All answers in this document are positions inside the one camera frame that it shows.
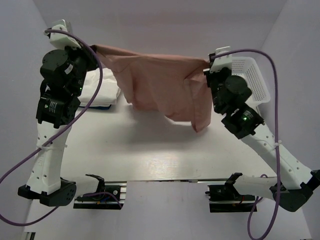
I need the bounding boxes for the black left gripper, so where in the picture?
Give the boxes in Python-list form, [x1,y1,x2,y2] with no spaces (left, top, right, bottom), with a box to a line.
[60,37,100,97]

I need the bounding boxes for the pink printed t shirt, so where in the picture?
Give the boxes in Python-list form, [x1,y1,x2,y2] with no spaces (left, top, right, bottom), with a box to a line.
[91,44,212,133]

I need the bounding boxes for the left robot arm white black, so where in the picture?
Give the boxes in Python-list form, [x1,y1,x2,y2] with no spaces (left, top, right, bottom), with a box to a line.
[17,46,98,207]

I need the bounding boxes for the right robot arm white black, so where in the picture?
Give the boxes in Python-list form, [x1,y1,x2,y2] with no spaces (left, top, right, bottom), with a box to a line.
[203,67,320,212]

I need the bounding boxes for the white plastic mesh basket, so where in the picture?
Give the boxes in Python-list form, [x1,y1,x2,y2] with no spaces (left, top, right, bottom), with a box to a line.
[232,56,271,108]

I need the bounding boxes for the white folded t shirt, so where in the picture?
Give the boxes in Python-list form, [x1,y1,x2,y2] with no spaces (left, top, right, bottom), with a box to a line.
[78,68,121,108]

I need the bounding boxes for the blue folded t shirt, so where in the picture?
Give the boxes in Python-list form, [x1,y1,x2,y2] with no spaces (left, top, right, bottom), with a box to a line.
[88,105,112,111]

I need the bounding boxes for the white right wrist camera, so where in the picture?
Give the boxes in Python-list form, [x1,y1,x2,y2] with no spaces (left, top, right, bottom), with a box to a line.
[208,46,233,74]

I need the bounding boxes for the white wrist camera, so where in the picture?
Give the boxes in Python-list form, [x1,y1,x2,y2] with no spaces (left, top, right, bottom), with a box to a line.
[208,46,233,74]
[45,19,81,50]

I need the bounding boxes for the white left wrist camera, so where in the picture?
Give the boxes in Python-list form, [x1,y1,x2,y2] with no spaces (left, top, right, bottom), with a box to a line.
[45,19,81,50]

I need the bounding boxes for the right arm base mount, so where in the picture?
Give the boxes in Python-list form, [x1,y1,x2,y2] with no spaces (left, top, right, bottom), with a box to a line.
[205,184,256,213]

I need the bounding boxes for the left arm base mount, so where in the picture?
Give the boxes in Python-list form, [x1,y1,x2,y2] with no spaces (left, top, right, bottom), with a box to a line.
[73,174,127,210]

